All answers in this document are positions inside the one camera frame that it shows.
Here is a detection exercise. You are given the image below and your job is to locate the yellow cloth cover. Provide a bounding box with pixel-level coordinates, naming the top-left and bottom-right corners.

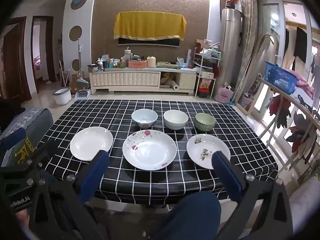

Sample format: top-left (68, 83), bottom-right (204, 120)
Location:
top-left (114, 12), bottom-right (187, 41)

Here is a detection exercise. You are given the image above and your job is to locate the red garment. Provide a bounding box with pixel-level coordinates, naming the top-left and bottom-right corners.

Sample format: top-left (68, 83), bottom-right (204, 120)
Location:
top-left (269, 94), bottom-right (292, 128)

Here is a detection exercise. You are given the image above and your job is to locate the green patterned bowl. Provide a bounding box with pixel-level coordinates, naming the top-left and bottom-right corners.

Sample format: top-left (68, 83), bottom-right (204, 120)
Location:
top-left (195, 113), bottom-right (216, 133)

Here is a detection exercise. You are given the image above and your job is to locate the white shelf rack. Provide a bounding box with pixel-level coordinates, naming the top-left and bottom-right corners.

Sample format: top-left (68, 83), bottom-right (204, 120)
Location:
top-left (194, 49), bottom-right (222, 98)

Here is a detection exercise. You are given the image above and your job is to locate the grey white dustpan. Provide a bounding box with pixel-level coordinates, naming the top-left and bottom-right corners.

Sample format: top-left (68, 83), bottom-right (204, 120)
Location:
top-left (75, 89), bottom-right (91, 101)

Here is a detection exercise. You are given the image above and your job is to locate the metal drying rack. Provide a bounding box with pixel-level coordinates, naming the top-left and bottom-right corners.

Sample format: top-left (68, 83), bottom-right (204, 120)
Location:
top-left (257, 77), bottom-right (320, 180)

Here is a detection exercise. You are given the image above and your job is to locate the pink speckled white plate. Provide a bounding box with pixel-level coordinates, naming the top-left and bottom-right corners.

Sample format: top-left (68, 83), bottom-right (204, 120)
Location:
top-left (122, 129), bottom-right (177, 171)

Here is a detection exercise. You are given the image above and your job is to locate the blue plastic basket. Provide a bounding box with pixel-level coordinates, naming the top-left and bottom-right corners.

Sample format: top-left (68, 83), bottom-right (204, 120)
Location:
top-left (264, 62), bottom-right (299, 95)

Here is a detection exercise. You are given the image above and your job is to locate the plain white bowl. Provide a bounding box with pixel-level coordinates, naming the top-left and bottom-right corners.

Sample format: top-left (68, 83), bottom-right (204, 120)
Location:
top-left (163, 110), bottom-right (189, 131)

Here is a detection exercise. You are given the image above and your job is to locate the person's left hand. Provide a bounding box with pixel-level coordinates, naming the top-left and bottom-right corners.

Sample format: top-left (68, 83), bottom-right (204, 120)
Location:
top-left (14, 209), bottom-right (32, 233)

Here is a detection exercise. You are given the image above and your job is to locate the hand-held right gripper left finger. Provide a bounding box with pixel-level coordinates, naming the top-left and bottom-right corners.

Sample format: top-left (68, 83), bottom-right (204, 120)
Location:
top-left (29, 150), bottom-right (110, 240)

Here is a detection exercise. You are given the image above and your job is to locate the black white checkered tablecloth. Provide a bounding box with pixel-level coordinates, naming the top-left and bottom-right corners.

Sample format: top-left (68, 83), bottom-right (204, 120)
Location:
top-left (37, 99), bottom-right (279, 204)

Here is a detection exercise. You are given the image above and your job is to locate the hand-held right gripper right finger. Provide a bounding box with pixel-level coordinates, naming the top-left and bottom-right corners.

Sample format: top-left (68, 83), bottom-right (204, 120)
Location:
top-left (211, 151), bottom-right (294, 240)

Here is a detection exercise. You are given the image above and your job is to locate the sofa with grey cover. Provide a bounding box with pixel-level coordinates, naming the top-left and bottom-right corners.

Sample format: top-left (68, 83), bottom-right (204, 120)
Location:
top-left (0, 107), bottom-right (54, 145)

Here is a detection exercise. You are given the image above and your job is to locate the person's leg in jeans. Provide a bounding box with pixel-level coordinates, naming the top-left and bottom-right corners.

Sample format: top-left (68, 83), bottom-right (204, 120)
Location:
top-left (147, 191), bottom-right (222, 240)

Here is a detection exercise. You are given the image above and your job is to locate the round blue wall plaque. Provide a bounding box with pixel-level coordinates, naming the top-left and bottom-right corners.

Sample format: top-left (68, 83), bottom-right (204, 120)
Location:
top-left (70, 0), bottom-right (87, 10)

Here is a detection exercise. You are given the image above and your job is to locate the wall television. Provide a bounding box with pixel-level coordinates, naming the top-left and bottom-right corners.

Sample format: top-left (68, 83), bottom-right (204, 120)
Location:
top-left (117, 37), bottom-right (181, 48)

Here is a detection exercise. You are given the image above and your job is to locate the wooden framed mirror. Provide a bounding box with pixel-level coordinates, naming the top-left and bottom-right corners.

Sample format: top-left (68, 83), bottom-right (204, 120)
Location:
top-left (236, 74), bottom-right (265, 117)

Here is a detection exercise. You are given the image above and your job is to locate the pink cloth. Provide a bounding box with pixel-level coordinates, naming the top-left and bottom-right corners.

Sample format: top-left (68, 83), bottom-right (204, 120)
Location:
top-left (287, 70), bottom-right (315, 98)

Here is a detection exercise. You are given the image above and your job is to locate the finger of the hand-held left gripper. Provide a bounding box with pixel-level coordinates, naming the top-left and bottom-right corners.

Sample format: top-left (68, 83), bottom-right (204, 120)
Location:
top-left (0, 127), bottom-right (27, 153)
top-left (25, 141), bottom-right (62, 181)

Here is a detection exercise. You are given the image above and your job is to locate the silver standing air conditioner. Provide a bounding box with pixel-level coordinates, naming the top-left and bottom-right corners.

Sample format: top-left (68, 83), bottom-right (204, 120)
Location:
top-left (221, 8), bottom-right (245, 98)

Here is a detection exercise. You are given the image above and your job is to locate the cream tv cabinet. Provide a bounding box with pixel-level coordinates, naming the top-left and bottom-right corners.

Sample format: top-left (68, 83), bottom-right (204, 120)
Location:
top-left (89, 67), bottom-right (198, 95)

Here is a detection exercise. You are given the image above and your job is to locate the beige patterned curtain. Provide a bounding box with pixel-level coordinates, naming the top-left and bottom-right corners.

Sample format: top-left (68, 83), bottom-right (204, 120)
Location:
top-left (236, 0), bottom-right (258, 95)

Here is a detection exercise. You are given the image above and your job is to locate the floral white plate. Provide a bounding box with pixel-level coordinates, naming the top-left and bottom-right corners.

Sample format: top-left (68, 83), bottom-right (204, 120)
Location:
top-left (186, 134), bottom-right (231, 170)

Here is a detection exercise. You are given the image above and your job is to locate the white bowl with red mark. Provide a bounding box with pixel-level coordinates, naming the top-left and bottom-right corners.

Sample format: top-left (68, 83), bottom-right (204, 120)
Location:
top-left (131, 108), bottom-right (158, 130)

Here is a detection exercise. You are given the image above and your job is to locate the pink bag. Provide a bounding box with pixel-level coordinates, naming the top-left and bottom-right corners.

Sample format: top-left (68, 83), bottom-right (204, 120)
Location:
top-left (216, 85), bottom-right (235, 104)

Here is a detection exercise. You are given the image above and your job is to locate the plain white plate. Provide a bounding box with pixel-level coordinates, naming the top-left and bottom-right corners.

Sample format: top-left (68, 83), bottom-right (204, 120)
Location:
top-left (70, 127), bottom-right (113, 162)

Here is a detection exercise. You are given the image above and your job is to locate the white bucket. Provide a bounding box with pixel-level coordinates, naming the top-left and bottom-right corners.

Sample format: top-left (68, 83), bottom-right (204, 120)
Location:
top-left (52, 86), bottom-right (71, 105)

